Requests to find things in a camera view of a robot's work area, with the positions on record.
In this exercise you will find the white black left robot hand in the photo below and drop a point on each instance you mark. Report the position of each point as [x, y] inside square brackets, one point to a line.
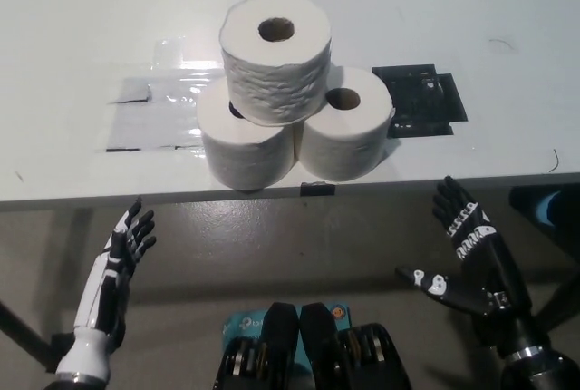
[97, 290]

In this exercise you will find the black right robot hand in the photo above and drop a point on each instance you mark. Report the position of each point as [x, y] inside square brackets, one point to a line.
[494, 272]

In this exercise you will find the embossed white toilet paper roll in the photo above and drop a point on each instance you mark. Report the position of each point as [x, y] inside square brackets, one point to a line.
[272, 86]

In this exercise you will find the smooth white toilet paper roll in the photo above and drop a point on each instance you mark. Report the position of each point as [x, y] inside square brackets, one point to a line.
[344, 149]
[244, 158]

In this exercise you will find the blue round object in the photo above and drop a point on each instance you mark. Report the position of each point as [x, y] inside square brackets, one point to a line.
[549, 207]

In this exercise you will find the grey glossy tape patch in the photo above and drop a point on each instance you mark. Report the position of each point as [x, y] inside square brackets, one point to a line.
[154, 113]

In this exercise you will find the small black tape tab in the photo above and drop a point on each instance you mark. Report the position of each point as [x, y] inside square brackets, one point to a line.
[318, 188]

